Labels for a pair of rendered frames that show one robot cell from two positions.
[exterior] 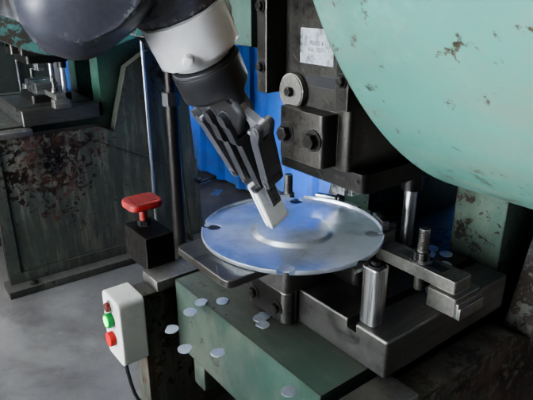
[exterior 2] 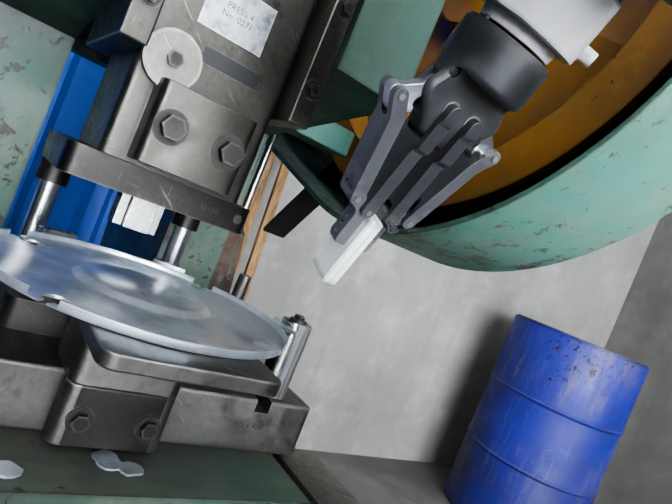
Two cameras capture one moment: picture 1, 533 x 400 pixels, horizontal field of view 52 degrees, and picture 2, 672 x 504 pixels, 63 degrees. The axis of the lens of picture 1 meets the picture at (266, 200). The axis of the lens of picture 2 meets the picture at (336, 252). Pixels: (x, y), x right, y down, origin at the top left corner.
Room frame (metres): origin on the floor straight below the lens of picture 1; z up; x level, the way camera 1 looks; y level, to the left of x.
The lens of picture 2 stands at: (0.62, 0.47, 0.90)
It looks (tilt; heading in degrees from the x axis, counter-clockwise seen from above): 2 degrees down; 272
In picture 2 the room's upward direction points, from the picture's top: 22 degrees clockwise
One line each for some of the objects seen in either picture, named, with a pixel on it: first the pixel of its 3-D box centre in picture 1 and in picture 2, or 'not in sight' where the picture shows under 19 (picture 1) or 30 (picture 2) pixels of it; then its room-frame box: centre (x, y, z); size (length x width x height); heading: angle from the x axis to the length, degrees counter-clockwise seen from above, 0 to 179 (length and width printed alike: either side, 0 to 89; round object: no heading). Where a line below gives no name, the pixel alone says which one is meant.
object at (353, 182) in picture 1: (351, 167); (141, 191); (0.88, -0.14, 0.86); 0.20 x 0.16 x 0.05; 38
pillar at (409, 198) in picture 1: (409, 205); (175, 248); (0.85, -0.24, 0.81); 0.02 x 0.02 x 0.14
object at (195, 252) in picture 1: (268, 275); (131, 376); (0.77, 0.00, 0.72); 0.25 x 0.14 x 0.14; 128
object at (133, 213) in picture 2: (345, 181); (137, 212); (0.87, -0.13, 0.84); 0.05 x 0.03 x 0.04; 38
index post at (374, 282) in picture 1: (373, 291); (284, 354); (0.66, -0.15, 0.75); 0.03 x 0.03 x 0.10; 38
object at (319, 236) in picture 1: (292, 228); (144, 289); (0.80, -0.04, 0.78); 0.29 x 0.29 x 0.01
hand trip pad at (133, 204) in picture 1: (143, 216); not in sight; (1.00, 0.24, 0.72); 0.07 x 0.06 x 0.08; 128
